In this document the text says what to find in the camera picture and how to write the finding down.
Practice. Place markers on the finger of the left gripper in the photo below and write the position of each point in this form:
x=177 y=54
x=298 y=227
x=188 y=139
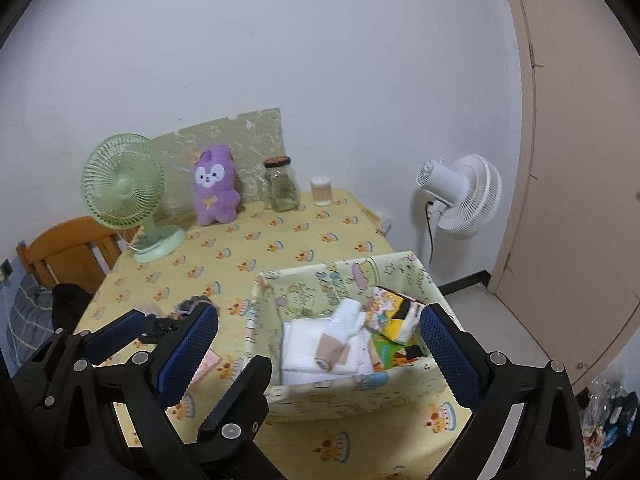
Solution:
x=109 y=339

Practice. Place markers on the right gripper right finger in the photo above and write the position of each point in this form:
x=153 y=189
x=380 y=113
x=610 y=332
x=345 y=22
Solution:
x=547 y=443

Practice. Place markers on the blue plaid bedding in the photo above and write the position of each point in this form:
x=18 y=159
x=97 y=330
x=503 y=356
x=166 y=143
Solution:
x=26 y=320

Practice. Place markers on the orange wooden chair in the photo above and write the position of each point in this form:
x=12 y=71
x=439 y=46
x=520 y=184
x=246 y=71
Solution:
x=79 y=251

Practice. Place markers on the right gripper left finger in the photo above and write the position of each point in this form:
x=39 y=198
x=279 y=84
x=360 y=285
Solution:
x=225 y=447

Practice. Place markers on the purple plush bunny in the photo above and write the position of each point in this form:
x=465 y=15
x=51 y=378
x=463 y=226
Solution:
x=216 y=199

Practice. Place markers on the white towel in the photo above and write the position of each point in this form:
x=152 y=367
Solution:
x=299 y=346

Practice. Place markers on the white standing fan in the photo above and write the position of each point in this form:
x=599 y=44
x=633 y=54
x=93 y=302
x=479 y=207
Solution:
x=460 y=199

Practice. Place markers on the green desk fan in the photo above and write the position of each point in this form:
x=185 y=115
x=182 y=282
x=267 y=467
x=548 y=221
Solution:
x=123 y=185

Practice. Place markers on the beige door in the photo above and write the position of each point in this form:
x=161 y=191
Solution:
x=568 y=266

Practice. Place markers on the white pink socks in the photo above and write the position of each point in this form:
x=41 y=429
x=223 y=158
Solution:
x=340 y=344

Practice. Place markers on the grey socks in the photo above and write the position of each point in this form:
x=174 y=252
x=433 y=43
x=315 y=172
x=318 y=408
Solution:
x=184 y=309

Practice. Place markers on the patterned cardboard backboard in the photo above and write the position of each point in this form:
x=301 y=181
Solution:
x=252 y=138

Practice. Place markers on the glass jar dark lid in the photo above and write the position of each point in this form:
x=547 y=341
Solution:
x=279 y=186

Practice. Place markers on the yellow patterned storage box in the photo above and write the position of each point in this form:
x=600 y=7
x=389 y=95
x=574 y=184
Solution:
x=315 y=291

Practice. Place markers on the cotton swab container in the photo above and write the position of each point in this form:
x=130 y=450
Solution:
x=321 y=191

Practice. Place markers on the yellow cartoon tablecloth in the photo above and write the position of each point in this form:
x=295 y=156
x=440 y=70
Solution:
x=265 y=269

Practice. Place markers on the black cushion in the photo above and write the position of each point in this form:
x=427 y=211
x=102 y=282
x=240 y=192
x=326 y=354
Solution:
x=69 y=303

